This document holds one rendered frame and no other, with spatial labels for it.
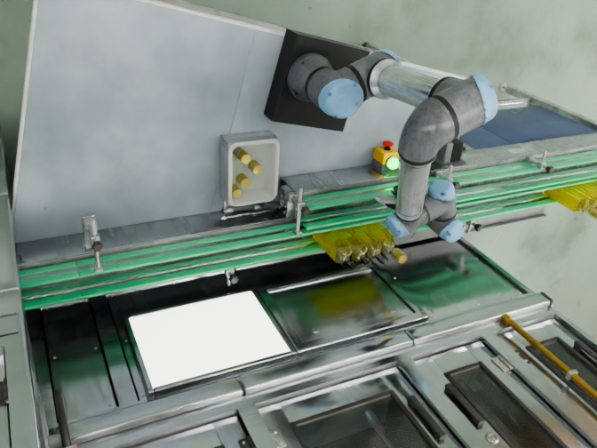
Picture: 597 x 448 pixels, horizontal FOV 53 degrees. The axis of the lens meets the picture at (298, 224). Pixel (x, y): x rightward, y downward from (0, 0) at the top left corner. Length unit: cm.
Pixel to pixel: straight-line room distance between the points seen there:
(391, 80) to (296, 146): 52
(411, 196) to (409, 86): 29
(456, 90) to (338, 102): 40
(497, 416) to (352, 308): 54
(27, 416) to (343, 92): 113
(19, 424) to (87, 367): 67
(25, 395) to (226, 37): 115
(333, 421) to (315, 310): 42
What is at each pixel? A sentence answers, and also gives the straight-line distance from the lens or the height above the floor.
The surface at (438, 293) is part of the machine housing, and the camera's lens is 217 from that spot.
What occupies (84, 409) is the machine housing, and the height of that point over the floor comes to 128.
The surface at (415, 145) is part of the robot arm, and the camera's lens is 144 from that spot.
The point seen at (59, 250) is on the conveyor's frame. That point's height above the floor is 84.
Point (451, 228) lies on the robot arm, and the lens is 182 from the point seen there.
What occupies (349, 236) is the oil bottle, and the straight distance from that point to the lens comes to 204.
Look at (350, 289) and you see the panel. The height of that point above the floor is 110.
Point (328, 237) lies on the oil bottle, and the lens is 201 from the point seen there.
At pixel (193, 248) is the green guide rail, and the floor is 93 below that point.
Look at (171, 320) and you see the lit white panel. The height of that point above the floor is 105.
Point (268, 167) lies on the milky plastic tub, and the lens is 203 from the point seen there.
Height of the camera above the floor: 248
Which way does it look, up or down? 50 degrees down
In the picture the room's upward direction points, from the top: 138 degrees clockwise
